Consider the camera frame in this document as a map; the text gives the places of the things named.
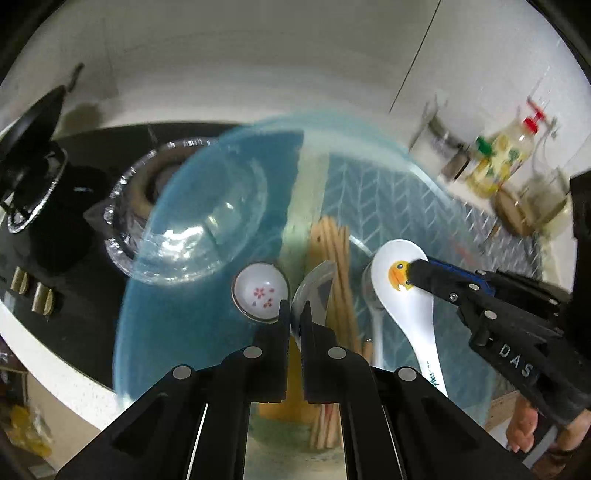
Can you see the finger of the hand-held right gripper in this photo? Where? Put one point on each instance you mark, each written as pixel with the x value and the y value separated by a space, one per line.
pixel 438 279

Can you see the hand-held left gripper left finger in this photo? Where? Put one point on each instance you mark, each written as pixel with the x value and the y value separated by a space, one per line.
pixel 272 341

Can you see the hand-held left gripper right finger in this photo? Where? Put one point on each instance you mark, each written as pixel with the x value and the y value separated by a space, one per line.
pixel 316 341

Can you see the white duck print ceramic spoon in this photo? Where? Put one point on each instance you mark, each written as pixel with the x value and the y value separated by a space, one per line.
pixel 397 258

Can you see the white flower print ceramic spoon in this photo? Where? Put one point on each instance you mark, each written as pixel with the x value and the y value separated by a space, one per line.
pixel 259 293

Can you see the metal spoon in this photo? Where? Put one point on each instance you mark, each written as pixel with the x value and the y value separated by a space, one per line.
pixel 314 288
pixel 375 323

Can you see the pile of wooden chopsticks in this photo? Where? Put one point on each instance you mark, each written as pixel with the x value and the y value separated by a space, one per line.
pixel 330 249

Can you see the person's right hand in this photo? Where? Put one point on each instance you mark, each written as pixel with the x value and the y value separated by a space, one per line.
pixel 521 429

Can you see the grey chevron placemat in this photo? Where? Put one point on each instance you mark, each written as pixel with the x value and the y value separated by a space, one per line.
pixel 466 217

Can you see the metal lid spice jar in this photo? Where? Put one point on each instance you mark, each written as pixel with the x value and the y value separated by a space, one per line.
pixel 455 161

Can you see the green lid spice jar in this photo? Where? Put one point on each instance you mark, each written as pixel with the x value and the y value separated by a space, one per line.
pixel 480 161

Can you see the yellow dish soap bottle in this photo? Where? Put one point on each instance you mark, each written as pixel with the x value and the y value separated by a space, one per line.
pixel 508 152

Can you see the glass jar with white contents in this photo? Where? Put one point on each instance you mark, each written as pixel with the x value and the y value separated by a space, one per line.
pixel 434 134

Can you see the black gas stove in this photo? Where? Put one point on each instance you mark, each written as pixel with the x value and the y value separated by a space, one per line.
pixel 78 249

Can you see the stove knob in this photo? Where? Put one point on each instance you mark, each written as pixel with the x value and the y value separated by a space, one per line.
pixel 19 280
pixel 45 299

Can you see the cluttered shelf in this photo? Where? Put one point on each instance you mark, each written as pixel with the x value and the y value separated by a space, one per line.
pixel 21 415

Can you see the black wok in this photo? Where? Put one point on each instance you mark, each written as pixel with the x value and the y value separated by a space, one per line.
pixel 32 134

